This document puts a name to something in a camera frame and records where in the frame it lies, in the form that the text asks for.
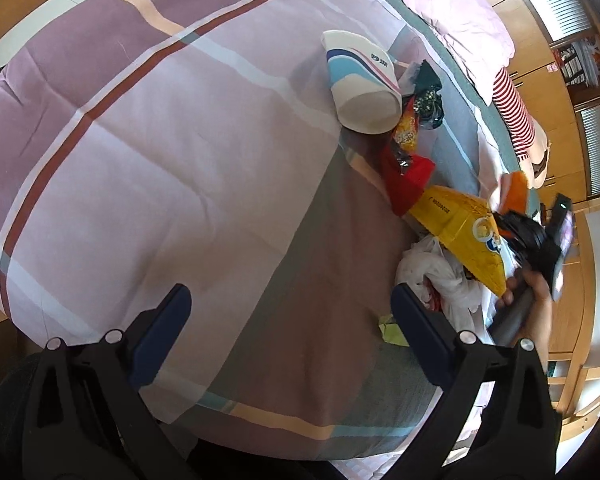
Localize dark green snack wrapper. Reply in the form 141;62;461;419
397;60;445;132

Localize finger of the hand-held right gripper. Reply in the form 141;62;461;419
500;232;537;267
492;211;547;242

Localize white plastic bag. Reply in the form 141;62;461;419
396;237;481;333

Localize white storage bags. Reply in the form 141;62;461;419
580;35;600;68

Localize person's right forearm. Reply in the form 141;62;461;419
522;307;552;376

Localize lime green wrapper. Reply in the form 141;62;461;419
377;312;411;347

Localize yellow chip bag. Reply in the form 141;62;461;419
409;185;508;298

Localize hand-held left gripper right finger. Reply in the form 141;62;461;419
391;283;565;480

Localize green patterned bed mat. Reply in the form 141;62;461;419
345;0;536;211

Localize plush toy with striped shirt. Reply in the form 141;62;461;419
490;67;551;191

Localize pink pillow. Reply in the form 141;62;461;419
392;0;516;106

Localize wooden wall cabinet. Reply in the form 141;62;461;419
460;0;600;361

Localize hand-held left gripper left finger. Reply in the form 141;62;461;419
22;284;196;480

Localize purple grey checked blanket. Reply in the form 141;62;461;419
0;0;506;461

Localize striped storage bag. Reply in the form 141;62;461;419
555;47;588;83

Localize person's right hand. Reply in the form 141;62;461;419
497;270;554;312

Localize orange wrapper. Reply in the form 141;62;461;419
490;171;531;216

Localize white paper cup blue stripes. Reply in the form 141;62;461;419
321;30;403;135

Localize wooden bunk bed frame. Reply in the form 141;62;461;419
0;0;600;441

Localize red paper package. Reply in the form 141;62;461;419
379;145;437;217

